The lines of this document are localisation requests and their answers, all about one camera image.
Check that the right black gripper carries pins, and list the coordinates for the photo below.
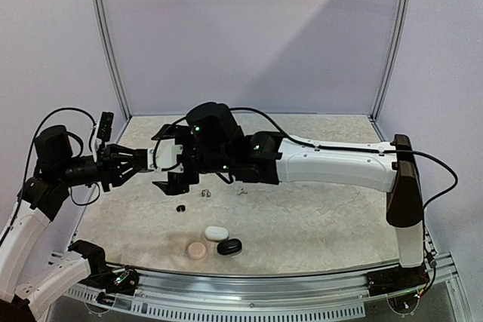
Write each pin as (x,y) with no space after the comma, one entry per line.
(189,160)

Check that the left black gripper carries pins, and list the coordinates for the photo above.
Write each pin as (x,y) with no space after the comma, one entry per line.
(109,159)

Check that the purple chrome earbud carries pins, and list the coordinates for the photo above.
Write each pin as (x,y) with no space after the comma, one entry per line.
(206,193)

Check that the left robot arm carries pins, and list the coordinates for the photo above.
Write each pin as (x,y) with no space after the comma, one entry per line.
(57,170)

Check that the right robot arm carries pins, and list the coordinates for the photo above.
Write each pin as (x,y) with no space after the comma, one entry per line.
(208,139)

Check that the white charging case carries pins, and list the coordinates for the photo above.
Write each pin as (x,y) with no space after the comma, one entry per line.
(216,233)

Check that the pink charging case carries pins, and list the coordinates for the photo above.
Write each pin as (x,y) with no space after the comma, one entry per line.
(196,250)

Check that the black charging case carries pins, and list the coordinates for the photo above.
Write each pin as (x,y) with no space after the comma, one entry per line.
(229,247)

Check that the black clip earbud near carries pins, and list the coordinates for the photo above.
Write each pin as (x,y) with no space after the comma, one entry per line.
(180,208)

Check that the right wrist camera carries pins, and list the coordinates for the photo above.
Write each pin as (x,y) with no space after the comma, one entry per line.
(165,159)

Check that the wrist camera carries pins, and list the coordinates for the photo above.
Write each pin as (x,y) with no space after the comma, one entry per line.
(102,131)
(165,159)

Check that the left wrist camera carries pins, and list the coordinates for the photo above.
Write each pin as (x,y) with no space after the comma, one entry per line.
(102,131)

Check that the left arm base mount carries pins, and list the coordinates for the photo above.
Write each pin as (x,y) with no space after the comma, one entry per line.
(114,280)

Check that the aluminium front rail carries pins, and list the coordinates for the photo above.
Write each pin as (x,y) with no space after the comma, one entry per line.
(340,296)

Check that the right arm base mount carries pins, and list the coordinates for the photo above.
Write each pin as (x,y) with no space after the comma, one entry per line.
(396,279)

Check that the right aluminium frame post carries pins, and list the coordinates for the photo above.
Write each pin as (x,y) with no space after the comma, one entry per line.
(395,41)

